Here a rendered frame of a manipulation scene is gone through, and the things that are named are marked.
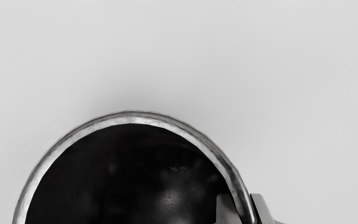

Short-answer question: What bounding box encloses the black mug with silver rim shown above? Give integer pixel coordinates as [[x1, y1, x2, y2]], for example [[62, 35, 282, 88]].
[[12, 110, 257, 224]]

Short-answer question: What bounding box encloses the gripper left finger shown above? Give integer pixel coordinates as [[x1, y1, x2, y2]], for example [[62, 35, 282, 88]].
[[215, 194, 242, 224]]

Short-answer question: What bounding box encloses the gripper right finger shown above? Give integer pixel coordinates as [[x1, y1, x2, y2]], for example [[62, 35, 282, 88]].
[[250, 193, 287, 224]]

